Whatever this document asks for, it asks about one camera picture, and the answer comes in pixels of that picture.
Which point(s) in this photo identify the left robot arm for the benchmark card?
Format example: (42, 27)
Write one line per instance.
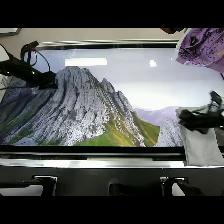
(23, 71)

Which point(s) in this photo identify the purple garment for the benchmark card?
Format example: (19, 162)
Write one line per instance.
(203, 46)

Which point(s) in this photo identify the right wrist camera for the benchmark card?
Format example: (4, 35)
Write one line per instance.
(216, 97)

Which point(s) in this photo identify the silver frame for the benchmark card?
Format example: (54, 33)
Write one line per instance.
(100, 163)

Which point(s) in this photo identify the grey garment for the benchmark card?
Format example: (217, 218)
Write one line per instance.
(201, 148)

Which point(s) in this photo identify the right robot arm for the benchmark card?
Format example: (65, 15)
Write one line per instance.
(200, 120)

